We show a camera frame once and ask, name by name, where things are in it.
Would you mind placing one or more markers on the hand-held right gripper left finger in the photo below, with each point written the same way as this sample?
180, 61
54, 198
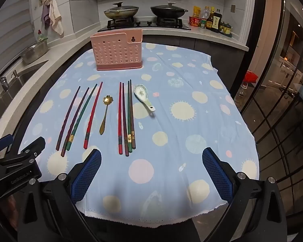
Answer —
87, 176

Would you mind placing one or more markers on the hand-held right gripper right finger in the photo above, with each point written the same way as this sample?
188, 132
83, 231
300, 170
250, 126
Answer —
217, 176

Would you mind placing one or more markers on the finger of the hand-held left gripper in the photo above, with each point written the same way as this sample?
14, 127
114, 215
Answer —
2, 142
36, 145

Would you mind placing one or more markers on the purple chopstick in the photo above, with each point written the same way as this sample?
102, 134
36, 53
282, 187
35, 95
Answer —
68, 118

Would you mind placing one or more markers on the maroon chopstick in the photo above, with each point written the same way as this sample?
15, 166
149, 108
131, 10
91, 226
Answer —
75, 121
124, 118

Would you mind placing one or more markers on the green chopstick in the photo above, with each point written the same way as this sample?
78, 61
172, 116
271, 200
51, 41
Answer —
128, 116
82, 116

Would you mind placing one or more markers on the gold flower spoon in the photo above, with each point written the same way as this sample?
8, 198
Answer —
104, 121

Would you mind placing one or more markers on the red chopstick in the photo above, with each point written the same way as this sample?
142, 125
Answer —
120, 118
93, 116

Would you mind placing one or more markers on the brown chopstick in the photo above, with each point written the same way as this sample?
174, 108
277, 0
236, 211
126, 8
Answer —
132, 116

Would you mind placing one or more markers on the white ceramic spoon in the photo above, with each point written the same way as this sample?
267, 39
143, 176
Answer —
141, 92

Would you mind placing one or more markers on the pink perforated utensil holder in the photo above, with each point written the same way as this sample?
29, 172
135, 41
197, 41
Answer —
116, 50

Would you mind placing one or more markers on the chrome soap dispenser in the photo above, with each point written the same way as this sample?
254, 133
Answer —
15, 77

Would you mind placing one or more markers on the blue dotted tablecloth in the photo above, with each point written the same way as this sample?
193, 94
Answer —
166, 131

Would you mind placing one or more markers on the kitchen sink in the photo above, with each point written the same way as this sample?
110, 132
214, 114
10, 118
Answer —
27, 75

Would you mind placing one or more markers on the black framed glass door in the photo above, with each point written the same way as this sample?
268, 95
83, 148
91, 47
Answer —
280, 131

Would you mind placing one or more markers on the empty plastic bottle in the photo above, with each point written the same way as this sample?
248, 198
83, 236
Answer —
239, 95

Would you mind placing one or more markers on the metal bowl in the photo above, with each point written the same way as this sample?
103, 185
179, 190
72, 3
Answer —
35, 53

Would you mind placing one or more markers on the red bag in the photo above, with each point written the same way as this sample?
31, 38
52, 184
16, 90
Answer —
251, 77

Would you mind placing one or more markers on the green dish soap bottle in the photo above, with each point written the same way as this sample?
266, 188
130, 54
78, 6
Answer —
42, 36

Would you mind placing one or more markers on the window blinds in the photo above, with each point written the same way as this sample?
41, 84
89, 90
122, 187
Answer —
10, 30

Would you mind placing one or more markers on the purple cloth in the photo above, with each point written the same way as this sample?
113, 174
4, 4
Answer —
46, 15

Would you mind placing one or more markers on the cream towel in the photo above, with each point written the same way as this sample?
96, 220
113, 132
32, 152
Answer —
56, 15

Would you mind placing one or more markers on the small dark jar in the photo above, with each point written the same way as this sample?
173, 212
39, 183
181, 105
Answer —
228, 30
222, 27

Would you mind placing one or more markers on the small green cap jar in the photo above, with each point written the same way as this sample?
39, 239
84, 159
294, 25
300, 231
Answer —
203, 24

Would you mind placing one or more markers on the yellow label sauce bottle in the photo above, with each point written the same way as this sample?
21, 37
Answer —
209, 22

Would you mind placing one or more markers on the beige wok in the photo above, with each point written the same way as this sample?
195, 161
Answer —
121, 15

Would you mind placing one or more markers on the large dark sauce bottle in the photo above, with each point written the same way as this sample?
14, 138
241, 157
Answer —
217, 21

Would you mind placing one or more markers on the red instant noodle cup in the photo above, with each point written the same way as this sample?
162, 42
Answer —
195, 21

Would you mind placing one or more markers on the glass wok lid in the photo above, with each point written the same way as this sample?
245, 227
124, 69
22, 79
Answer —
121, 8

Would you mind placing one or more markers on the black gas stove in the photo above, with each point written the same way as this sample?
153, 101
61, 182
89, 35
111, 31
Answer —
146, 26

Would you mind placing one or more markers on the clear plastic bottle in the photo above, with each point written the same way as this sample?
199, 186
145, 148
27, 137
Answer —
205, 12

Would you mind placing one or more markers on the black wok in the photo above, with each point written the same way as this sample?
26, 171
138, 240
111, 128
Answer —
169, 14

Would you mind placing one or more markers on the dark wok lid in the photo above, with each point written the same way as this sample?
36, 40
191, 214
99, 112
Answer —
168, 7

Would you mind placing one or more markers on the wall socket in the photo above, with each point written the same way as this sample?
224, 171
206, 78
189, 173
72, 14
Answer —
41, 1

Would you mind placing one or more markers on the grey wall outlet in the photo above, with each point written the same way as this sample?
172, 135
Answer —
233, 8

